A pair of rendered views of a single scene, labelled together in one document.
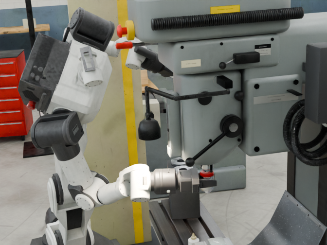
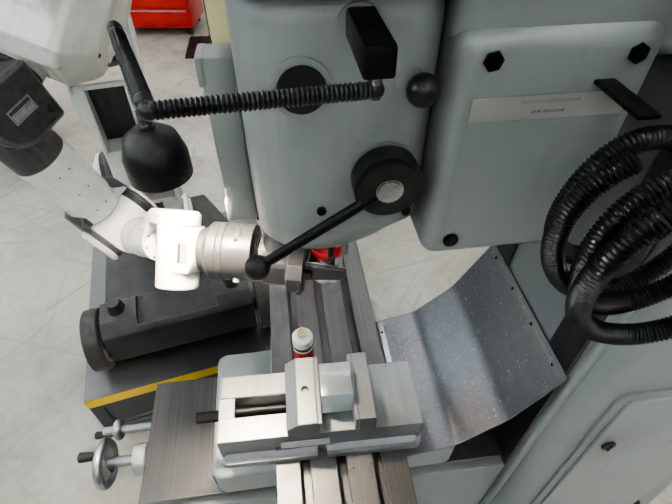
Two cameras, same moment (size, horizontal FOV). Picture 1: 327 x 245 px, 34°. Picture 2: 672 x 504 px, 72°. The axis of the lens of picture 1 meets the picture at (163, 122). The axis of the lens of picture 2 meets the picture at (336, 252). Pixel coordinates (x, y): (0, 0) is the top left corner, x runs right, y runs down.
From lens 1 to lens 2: 1.21 m
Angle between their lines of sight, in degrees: 28
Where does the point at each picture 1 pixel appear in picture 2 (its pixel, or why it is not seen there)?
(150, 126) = (144, 154)
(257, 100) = (482, 112)
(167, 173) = (231, 243)
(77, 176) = (68, 203)
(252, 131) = (448, 198)
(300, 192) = (526, 270)
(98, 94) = (83, 15)
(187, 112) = (251, 127)
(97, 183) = (123, 212)
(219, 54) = not seen: outside the picture
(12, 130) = (175, 19)
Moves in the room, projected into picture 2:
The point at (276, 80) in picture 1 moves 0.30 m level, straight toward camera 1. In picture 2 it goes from (570, 42) to (609, 322)
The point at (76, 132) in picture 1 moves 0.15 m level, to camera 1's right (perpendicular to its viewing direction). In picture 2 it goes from (26, 117) to (126, 121)
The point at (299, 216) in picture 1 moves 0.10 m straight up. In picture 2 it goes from (511, 313) to (526, 278)
